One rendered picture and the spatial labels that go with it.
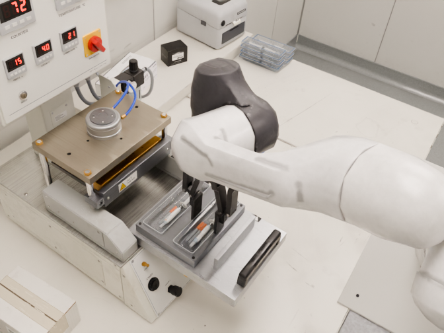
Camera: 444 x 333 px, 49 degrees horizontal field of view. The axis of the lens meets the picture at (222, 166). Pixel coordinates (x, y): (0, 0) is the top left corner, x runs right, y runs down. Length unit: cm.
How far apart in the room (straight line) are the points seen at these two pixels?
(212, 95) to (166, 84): 104
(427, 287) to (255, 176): 24
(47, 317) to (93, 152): 38
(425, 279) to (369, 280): 70
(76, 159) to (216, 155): 47
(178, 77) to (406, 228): 143
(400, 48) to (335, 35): 45
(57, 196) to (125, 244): 20
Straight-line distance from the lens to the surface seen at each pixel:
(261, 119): 77
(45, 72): 115
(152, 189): 126
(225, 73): 79
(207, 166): 71
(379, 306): 132
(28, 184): 132
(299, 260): 138
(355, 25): 353
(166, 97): 178
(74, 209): 114
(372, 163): 59
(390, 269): 131
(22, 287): 124
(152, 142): 119
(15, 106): 114
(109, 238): 109
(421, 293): 62
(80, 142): 113
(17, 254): 141
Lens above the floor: 186
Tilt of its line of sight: 44 degrees down
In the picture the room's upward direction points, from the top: 6 degrees clockwise
